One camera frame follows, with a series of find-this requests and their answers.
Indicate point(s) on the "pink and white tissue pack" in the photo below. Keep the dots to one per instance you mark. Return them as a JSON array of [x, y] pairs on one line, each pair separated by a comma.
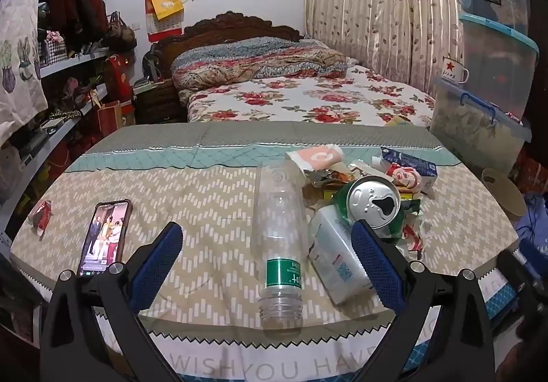
[[317, 157]]

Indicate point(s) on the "yellow snack box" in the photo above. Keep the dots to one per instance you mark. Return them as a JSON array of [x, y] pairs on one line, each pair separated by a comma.
[[332, 195]]

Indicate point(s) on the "grey shelf unit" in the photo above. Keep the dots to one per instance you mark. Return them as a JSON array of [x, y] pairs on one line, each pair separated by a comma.
[[72, 61]]

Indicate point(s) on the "quilted table cover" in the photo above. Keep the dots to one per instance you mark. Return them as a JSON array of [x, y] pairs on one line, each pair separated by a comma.
[[192, 193]]

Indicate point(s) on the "brown handbag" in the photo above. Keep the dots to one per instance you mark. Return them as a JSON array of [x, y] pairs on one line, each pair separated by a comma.
[[122, 33]]

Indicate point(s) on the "folded patterned quilt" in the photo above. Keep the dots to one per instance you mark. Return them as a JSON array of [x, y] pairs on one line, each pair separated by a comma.
[[248, 58]]

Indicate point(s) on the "floral bed sheet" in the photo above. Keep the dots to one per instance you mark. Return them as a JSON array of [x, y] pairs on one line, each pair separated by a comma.
[[308, 101]]

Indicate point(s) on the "clear box with teal lid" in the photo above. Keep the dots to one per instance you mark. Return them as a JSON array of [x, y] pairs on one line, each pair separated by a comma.
[[501, 65]]

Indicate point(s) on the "dark wooden nightstand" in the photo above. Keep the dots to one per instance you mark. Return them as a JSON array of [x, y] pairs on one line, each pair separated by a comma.
[[156, 103]]

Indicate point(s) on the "red gift bag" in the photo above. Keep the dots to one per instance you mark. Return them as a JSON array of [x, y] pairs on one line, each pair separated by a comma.
[[109, 118]]

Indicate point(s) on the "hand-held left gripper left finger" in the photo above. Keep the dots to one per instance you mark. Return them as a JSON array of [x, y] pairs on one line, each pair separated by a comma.
[[156, 266]]

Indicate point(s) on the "white mug with red star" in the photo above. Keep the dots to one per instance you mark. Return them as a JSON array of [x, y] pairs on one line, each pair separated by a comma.
[[453, 69]]

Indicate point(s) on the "small red wrapper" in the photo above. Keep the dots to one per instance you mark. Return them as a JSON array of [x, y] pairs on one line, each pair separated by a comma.
[[43, 215]]

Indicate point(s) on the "crumpled silver wrapper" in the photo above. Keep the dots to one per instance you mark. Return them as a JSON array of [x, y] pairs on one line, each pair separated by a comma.
[[325, 180]]

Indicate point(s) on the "blue plastic bag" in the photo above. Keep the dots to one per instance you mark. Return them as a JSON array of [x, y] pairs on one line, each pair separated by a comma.
[[535, 223]]

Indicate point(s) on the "clear plastic bottle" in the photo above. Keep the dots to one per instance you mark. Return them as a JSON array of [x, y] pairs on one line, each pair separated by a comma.
[[278, 215]]

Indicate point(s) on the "smartphone with red case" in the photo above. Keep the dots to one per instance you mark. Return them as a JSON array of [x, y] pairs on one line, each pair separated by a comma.
[[105, 236]]

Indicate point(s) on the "dark blue milk carton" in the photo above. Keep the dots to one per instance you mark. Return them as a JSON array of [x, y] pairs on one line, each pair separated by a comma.
[[406, 159]]

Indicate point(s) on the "red and white wrapper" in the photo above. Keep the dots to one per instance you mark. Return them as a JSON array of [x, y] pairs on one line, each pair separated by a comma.
[[404, 177]]

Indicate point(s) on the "red floral wrapper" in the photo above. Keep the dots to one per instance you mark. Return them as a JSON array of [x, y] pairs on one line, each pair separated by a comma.
[[413, 236]]

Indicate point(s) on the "red wall calendar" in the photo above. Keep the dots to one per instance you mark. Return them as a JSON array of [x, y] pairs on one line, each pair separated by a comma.
[[165, 1]]

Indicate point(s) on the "brown paper bin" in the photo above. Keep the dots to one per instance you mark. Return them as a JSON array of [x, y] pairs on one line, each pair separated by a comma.
[[505, 198]]

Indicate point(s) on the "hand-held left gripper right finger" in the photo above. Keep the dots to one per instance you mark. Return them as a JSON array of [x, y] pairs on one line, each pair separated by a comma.
[[376, 266]]

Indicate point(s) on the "white printed cloth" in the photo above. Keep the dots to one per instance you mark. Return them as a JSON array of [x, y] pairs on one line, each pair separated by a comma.
[[21, 43]]

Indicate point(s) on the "green drink can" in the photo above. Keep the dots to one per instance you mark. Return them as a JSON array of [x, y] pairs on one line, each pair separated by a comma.
[[372, 202]]

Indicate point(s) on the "patterned beige curtain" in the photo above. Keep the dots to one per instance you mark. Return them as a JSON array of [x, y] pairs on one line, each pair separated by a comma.
[[376, 1]]

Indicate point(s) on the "carved wooden headboard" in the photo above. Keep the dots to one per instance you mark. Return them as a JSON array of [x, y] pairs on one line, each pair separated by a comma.
[[231, 22]]

